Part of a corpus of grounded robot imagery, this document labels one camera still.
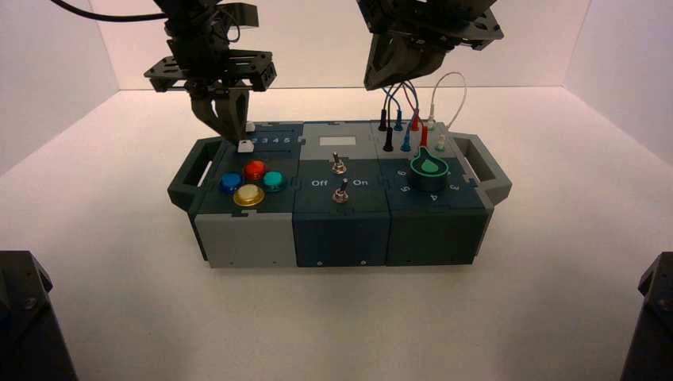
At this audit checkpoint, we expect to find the red push button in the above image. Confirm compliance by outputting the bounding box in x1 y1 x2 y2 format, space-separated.
241 160 269 182

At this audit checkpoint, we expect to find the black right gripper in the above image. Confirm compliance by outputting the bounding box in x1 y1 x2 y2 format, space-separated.
357 0 505 91

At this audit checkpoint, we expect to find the black and green rotary knob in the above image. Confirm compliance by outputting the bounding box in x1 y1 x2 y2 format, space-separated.
408 147 451 192

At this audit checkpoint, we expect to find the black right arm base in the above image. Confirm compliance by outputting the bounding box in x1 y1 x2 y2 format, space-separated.
620 251 673 381

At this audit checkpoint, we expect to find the teal push button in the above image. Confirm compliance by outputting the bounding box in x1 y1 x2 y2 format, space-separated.
259 171 288 194

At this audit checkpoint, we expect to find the yellow push button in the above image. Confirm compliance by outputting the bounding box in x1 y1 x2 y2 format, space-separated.
232 183 266 210

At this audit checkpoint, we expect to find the grey and blue control box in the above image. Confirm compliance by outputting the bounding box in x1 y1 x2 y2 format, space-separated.
166 121 513 270

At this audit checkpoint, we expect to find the red jumper cable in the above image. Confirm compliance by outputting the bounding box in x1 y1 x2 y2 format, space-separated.
402 81 430 149

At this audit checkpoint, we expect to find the blue jumper cable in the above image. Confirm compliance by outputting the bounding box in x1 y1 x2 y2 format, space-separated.
381 81 420 153

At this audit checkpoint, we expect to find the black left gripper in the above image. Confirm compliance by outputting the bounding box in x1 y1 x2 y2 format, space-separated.
144 15 278 143

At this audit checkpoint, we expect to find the black jumper cable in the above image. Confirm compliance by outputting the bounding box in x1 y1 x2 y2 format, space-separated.
378 87 396 153

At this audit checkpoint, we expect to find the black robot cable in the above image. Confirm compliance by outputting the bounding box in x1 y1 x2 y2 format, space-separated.
49 0 171 23

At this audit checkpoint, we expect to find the white jumper cable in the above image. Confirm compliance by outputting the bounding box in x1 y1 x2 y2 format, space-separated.
426 71 468 153

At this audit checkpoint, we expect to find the blue push button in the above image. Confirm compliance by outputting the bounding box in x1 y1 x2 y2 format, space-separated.
216 171 247 195

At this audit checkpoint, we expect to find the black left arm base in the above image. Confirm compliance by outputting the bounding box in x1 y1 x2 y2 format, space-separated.
0 250 79 381

